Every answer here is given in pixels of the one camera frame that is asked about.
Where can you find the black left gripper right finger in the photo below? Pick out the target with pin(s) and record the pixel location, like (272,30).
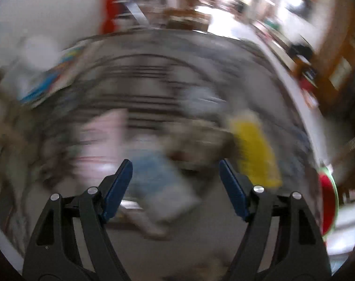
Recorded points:
(282,240)

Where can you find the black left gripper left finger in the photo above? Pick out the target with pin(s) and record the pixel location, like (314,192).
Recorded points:
(52,253)

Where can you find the torn dark cardboard box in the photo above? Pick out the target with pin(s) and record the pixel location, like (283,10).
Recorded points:
(195,144)

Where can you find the wooden chair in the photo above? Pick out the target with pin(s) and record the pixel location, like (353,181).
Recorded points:
(185,15)

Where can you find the yellow iced tea carton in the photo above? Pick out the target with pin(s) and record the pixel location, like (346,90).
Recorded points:
(256,158)

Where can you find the black bag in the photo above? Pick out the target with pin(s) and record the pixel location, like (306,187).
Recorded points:
(300,50)

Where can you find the blue white wrapper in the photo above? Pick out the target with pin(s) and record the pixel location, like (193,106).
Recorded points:
(157,194)

